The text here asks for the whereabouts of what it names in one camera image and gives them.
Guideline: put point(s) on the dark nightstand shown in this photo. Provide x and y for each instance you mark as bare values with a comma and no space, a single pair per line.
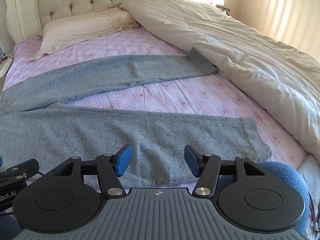
223,8

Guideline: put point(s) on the small charger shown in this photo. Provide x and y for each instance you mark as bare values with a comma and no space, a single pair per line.
3,55

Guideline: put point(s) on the cream pillow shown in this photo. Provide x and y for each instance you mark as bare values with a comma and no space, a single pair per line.
82,30

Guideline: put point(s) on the cream duvet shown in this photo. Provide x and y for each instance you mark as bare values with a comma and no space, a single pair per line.
250,55

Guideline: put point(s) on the white nightstand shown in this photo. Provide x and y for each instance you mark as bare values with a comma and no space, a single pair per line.
4,67

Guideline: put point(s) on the grey pants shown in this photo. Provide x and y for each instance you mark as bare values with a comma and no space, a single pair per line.
75,135

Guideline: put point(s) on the pink patterned bed sheet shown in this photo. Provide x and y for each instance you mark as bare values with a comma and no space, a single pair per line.
175,92

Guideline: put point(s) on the person's blue fleece clothing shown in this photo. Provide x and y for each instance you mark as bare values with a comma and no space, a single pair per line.
287,177

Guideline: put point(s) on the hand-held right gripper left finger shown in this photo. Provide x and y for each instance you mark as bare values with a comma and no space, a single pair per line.
124,160

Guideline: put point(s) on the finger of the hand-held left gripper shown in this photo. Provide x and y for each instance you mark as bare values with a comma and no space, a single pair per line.
21,168

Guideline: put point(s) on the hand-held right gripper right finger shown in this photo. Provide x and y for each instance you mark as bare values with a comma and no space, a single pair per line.
191,160

